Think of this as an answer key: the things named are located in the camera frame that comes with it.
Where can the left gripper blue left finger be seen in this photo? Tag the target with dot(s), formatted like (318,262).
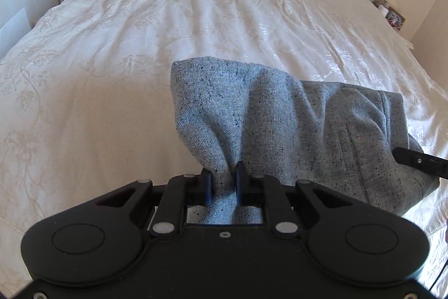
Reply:
(205,188)

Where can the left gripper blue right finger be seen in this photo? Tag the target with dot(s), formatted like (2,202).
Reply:
(243,185)

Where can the grey speckled pants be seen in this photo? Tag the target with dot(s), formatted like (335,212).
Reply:
(338,135)

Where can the cream embroidered bedspread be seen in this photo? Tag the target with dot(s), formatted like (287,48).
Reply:
(86,102)

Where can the white right nightstand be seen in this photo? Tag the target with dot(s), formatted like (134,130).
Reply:
(382,7)

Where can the right photo frame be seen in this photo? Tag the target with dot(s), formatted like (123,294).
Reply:
(395,20)

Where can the white panel against wall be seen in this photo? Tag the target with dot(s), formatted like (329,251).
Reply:
(14,30)

